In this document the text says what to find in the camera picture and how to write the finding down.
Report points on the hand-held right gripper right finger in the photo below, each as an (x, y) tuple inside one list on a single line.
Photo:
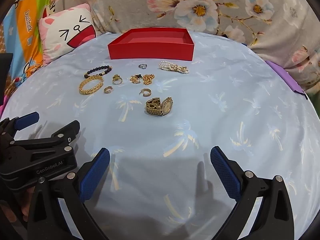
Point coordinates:
[(225, 172)]

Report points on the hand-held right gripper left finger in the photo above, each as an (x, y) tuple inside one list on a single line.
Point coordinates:
[(96, 172)]

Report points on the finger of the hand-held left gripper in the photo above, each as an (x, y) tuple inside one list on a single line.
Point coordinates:
[(27, 120), (65, 131)]

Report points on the red jewelry box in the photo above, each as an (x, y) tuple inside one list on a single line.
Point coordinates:
[(150, 51)]

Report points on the person's left hand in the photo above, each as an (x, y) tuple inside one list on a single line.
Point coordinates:
[(25, 210)]

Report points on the blue palm print sheet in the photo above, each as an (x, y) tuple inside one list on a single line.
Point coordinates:
[(225, 105)]

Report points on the gold wristwatch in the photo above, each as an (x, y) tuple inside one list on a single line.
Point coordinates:
[(152, 107)]

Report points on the gold hoop earring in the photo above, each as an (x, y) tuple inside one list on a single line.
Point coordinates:
[(148, 92)]

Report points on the colourful cartoon blanket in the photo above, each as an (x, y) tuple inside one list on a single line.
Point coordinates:
[(27, 25)]

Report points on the cat face pillow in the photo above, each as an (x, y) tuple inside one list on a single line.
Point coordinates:
[(65, 30)]

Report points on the purple flat object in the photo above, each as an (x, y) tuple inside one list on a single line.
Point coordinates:
[(287, 78)]

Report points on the grey floral blanket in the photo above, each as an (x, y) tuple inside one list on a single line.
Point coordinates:
[(200, 10)]

